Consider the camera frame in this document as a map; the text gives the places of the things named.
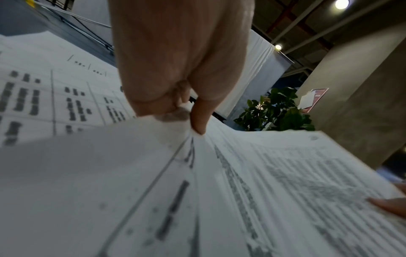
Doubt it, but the person's right hand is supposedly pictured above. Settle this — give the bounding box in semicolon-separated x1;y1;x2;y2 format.
366;182;406;218

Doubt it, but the person's left hand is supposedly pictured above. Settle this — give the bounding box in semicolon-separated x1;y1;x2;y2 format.
107;0;256;136

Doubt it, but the pile of printed papers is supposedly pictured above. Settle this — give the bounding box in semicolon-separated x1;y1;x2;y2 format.
0;31;406;257

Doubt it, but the white curtain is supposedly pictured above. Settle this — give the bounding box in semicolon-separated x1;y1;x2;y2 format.
190;28;291;119

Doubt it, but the green potted plant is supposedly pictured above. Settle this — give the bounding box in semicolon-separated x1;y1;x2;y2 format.
233;86;316;133

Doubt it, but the concrete pillar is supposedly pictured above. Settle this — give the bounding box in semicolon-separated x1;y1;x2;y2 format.
295;37;406;171

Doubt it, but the red white poster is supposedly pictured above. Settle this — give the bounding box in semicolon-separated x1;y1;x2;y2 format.
298;87;330;113

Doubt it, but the group of ceiling lamps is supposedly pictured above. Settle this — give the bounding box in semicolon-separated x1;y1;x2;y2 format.
274;0;350;51

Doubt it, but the white power cable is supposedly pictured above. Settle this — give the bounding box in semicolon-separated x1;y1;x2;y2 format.
31;1;112;28

